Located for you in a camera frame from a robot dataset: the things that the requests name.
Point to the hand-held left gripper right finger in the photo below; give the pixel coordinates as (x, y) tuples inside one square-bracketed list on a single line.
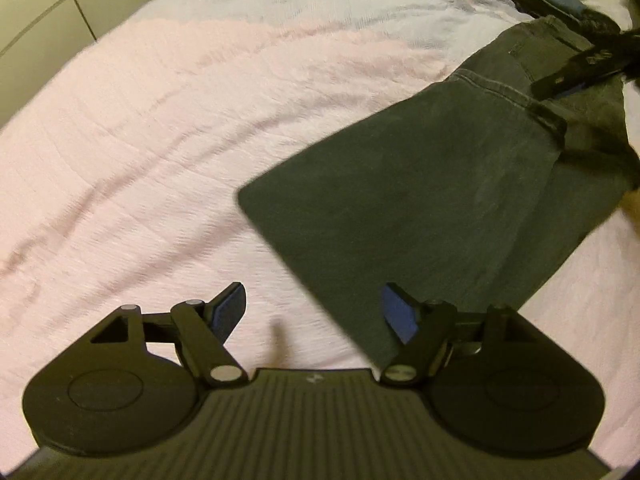
[(400, 312)]

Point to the dark grey pants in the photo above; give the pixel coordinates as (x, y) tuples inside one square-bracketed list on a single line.
[(425, 185)]

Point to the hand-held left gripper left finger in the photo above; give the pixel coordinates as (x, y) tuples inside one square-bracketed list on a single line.
[(227, 312)]

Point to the pink blanket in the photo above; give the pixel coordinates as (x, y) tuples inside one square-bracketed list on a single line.
[(150, 135)]

